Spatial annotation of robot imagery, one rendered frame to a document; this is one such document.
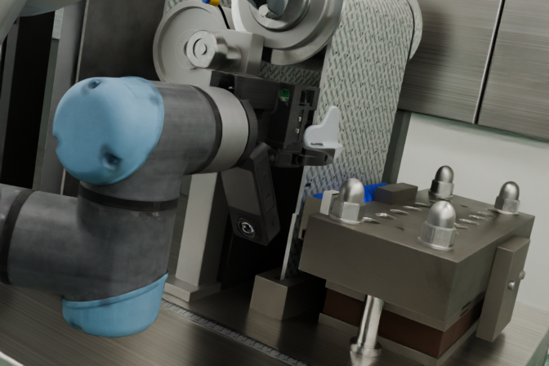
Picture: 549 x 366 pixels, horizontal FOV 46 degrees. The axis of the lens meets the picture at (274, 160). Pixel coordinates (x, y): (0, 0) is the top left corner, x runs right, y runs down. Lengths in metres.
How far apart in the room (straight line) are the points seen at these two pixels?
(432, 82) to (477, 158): 2.39
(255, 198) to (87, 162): 0.21
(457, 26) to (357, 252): 0.46
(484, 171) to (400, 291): 2.75
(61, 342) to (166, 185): 0.21
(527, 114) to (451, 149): 2.46
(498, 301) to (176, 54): 0.48
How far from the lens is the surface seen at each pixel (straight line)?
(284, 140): 0.61
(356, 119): 0.83
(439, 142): 3.44
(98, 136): 0.46
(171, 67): 0.84
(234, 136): 0.54
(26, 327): 0.66
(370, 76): 0.84
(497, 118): 0.99
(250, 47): 0.73
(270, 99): 0.61
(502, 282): 0.80
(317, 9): 0.72
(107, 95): 0.45
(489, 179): 3.39
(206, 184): 0.74
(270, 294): 0.75
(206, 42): 0.70
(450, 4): 1.02
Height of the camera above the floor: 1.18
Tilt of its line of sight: 8 degrees down
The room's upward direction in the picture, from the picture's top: 10 degrees clockwise
